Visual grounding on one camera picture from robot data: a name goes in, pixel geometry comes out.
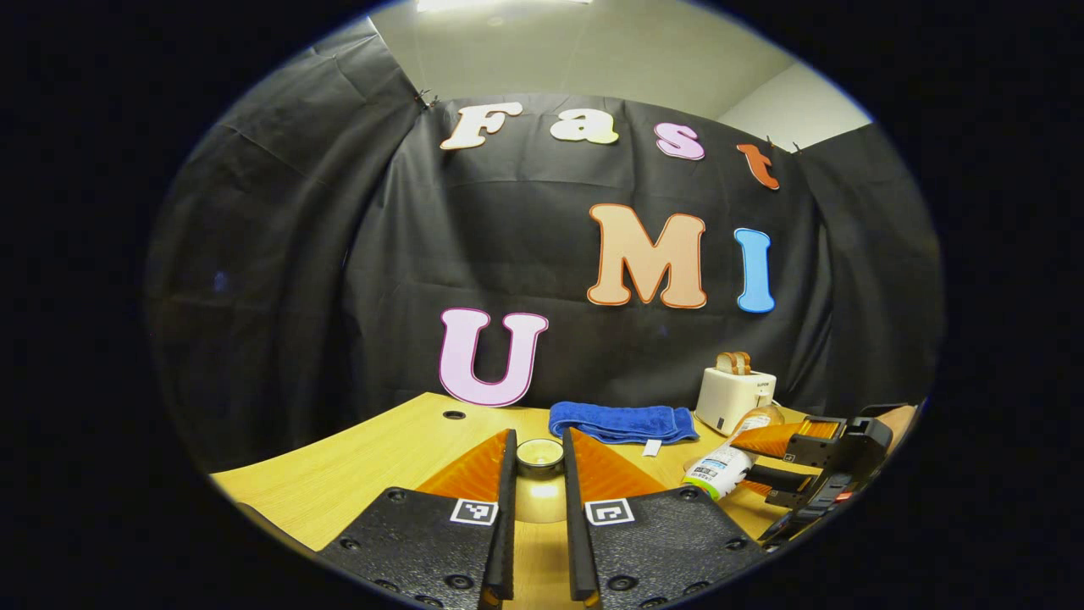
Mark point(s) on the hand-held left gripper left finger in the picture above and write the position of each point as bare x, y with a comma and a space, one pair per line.
506, 525

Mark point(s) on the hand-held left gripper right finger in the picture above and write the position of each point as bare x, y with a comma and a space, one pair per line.
576, 525

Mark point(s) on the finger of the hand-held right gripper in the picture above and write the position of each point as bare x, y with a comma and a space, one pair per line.
783, 480
783, 439

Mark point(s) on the clear water bottle white label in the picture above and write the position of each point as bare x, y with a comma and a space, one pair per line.
720, 470

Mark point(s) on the cream toaster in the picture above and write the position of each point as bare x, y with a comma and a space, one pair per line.
732, 398

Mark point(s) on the brown toast slice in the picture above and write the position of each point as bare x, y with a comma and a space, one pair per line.
742, 363
724, 364

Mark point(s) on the blue towel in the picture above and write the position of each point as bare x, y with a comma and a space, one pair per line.
618, 421

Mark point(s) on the black backdrop cloth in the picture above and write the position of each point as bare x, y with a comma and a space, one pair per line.
339, 254

